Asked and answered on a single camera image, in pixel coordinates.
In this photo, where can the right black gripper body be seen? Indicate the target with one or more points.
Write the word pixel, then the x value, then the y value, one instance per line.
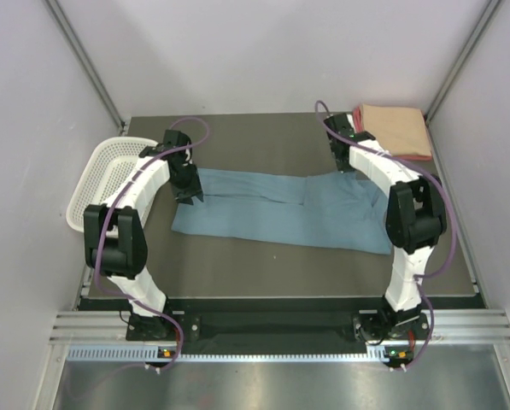
pixel 342 166

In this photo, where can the left aluminium corner post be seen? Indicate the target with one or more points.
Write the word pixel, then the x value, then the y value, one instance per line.
pixel 59 16

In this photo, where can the slotted grey cable duct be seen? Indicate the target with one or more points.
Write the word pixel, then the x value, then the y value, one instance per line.
pixel 157 354

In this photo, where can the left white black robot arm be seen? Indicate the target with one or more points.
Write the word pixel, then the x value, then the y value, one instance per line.
pixel 115 244

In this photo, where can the blue t shirt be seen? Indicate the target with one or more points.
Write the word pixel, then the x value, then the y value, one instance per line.
pixel 333 210

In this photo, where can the white perforated plastic basket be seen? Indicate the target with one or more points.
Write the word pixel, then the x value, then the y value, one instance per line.
pixel 112 164

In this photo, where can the aluminium corner post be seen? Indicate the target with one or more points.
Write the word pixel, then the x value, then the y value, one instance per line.
pixel 59 16
pixel 475 35

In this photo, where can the right aluminium corner post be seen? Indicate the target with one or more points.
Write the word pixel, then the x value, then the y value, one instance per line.
pixel 475 35

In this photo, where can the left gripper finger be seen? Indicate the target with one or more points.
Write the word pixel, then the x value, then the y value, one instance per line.
pixel 199 196
pixel 187 200

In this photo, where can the folded peach t shirt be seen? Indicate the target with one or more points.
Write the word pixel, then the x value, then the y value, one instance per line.
pixel 397 128

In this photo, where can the folded pink t shirt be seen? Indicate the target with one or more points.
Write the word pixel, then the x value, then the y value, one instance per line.
pixel 408 157

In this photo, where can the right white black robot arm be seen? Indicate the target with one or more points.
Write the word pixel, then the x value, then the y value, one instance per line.
pixel 415 218

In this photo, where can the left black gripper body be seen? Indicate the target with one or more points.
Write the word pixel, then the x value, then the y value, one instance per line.
pixel 185 183

